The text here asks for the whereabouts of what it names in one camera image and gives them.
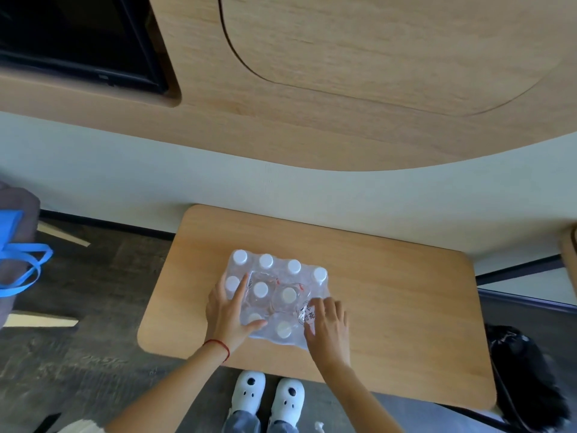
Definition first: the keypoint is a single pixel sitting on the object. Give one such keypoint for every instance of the person's left hand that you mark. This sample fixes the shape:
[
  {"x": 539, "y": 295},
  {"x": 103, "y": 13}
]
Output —
[{"x": 225, "y": 317}]

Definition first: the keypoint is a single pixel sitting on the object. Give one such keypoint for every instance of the person's right hand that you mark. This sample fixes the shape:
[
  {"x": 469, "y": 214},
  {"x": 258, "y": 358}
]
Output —
[{"x": 329, "y": 335}]

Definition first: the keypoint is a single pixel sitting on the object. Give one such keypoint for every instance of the person's right little finger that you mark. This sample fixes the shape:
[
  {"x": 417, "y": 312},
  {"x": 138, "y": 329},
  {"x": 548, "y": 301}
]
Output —
[{"x": 346, "y": 319}]

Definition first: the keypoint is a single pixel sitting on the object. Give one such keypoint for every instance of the person's right middle finger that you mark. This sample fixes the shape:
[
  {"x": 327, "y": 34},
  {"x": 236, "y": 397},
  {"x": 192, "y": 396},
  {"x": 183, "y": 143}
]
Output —
[{"x": 329, "y": 309}]

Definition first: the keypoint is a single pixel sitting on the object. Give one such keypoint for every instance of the person's left thumb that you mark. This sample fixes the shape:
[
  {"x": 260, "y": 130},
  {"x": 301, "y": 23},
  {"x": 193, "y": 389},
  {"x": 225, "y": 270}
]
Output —
[{"x": 254, "y": 328}]

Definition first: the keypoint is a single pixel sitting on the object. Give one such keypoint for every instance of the person's right thumb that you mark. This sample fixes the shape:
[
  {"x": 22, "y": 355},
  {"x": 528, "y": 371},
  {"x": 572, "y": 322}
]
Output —
[{"x": 309, "y": 335}]

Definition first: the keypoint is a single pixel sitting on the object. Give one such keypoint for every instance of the shrink-wrapped pack of water bottles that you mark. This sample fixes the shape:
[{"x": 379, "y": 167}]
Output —
[{"x": 281, "y": 293}]

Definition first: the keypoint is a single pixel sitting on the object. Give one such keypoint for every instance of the person's left forearm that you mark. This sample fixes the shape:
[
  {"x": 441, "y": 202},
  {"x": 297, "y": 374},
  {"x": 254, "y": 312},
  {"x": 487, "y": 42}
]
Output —
[{"x": 171, "y": 392}]

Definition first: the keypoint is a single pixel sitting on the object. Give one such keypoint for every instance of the person's right forearm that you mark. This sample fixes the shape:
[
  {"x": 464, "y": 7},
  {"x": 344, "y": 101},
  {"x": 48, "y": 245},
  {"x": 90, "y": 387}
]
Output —
[{"x": 360, "y": 401}]

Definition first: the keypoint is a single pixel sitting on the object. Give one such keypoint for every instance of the white clog shoe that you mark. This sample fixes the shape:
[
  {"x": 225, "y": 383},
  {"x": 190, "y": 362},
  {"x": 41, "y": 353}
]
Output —
[
  {"x": 248, "y": 392},
  {"x": 287, "y": 401}
]

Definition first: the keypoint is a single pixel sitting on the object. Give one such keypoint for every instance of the small white scrap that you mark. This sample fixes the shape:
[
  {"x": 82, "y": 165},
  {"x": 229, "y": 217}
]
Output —
[{"x": 319, "y": 427}]

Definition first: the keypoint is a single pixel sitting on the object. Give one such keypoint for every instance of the blue jeans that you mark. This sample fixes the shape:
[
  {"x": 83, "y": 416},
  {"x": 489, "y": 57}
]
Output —
[{"x": 245, "y": 423}]

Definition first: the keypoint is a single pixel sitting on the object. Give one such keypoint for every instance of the black bag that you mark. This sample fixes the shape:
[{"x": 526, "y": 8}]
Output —
[{"x": 527, "y": 378}]

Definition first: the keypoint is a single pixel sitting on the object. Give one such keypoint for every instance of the white sleeve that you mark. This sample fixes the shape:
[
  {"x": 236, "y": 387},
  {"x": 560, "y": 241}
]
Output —
[{"x": 83, "y": 427}]

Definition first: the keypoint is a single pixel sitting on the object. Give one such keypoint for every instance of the light wooden bar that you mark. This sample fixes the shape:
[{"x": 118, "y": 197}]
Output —
[
  {"x": 40, "y": 320},
  {"x": 61, "y": 233}
]

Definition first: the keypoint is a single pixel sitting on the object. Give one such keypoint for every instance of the grey bag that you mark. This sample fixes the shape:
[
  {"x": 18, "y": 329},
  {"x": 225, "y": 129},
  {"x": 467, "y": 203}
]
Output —
[{"x": 18, "y": 202}]

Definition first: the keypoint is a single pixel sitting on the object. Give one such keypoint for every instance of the black flat screen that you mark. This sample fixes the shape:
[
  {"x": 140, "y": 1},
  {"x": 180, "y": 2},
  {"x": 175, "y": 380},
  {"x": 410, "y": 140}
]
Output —
[{"x": 76, "y": 35}]

